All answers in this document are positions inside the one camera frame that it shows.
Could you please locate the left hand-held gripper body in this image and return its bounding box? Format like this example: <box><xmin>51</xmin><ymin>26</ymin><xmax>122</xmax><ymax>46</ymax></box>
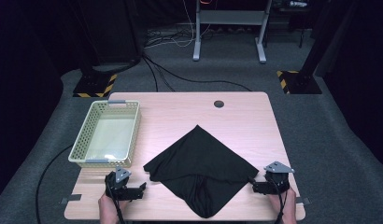
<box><xmin>105</xmin><ymin>166</ymin><xmax>133</xmax><ymax>202</ymax></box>

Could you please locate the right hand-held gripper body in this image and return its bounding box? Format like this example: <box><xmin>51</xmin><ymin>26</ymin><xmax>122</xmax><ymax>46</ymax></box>
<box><xmin>263</xmin><ymin>161</ymin><xmax>295</xmax><ymax>195</ymax></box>

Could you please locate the black t-shirt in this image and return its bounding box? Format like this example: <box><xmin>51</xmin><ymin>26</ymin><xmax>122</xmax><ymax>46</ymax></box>
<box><xmin>143</xmin><ymin>124</ymin><xmax>260</xmax><ymax>219</ymax></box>

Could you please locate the person's left hand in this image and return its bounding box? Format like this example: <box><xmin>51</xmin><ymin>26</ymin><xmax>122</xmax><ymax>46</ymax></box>
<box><xmin>98</xmin><ymin>192</ymin><xmax>129</xmax><ymax>217</ymax></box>

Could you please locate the person's right hand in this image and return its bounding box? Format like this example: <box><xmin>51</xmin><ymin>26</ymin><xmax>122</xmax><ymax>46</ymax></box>
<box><xmin>268</xmin><ymin>186</ymin><xmax>297</xmax><ymax>217</ymax></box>

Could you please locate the cream perforated plastic basket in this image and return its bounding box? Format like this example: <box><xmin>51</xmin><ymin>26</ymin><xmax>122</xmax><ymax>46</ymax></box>
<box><xmin>67</xmin><ymin>99</ymin><xmax>141</xmax><ymax>169</ymax></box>

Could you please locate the black stand with striped base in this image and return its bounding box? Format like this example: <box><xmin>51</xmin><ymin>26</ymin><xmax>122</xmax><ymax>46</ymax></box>
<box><xmin>277</xmin><ymin>0</ymin><xmax>359</xmax><ymax>95</ymax></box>
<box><xmin>72</xmin><ymin>59</ymin><xmax>118</xmax><ymax>98</ymax></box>

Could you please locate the left hand-held gripper cable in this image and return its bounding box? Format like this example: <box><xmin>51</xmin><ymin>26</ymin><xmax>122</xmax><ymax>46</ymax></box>
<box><xmin>106</xmin><ymin>181</ymin><xmax>126</xmax><ymax>224</ymax></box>

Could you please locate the thick black floor cable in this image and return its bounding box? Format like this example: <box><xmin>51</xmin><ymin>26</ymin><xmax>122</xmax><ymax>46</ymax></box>
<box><xmin>35</xmin><ymin>144</ymin><xmax>74</xmax><ymax>224</ymax></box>

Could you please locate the short thin black floor cable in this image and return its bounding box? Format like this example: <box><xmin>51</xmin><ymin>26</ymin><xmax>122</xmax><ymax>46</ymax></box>
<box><xmin>142</xmin><ymin>55</ymin><xmax>160</xmax><ymax>93</ymax></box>

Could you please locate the long thin black floor cable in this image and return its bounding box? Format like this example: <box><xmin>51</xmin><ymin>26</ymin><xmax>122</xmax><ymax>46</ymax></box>
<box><xmin>142</xmin><ymin>55</ymin><xmax>253</xmax><ymax>92</ymax></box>

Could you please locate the white floor cable bundle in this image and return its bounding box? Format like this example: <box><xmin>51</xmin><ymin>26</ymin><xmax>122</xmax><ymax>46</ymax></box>
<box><xmin>144</xmin><ymin>0</ymin><xmax>212</xmax><ymax>49</ymax></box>

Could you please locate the grey metal desk frame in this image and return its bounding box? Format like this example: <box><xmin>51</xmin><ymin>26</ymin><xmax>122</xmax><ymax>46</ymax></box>
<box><xmin>192</xmin><ymin>0</ymin><xmax>273</xmax><ymax>64</ymax></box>

